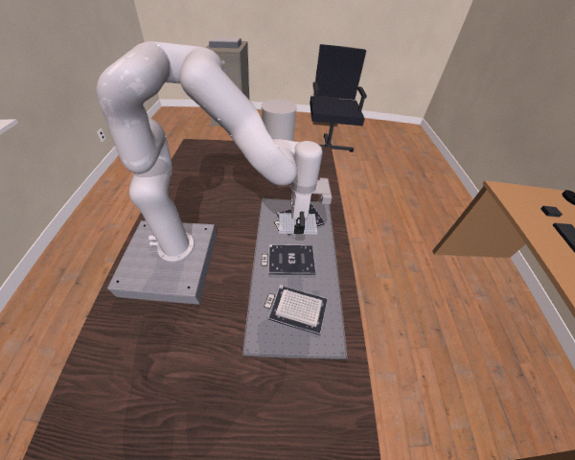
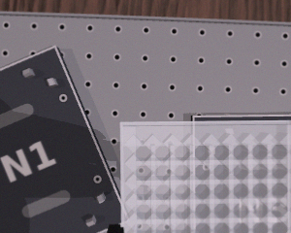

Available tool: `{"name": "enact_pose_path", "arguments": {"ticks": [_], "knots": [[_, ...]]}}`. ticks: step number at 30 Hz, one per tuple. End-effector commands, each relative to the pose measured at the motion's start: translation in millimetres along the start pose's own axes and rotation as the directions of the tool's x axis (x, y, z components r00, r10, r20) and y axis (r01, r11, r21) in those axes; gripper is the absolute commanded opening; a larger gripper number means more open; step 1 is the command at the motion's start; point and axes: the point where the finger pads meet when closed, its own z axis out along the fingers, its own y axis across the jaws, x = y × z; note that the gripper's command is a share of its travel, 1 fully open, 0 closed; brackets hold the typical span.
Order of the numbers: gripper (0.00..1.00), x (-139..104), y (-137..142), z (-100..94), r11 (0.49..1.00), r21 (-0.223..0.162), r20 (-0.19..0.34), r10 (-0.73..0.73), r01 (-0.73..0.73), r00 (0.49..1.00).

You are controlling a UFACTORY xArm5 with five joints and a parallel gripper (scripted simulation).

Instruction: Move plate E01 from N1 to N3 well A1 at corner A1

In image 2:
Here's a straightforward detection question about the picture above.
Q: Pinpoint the grey perforated base plate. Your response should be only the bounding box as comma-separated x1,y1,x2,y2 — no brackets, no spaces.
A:
0,11,291,192

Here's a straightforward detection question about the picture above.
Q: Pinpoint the white multi-well plate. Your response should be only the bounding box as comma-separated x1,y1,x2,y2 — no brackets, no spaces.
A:
120,120,291,233

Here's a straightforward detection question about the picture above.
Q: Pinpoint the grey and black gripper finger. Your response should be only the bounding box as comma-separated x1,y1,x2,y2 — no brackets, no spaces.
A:
107,224,124,233

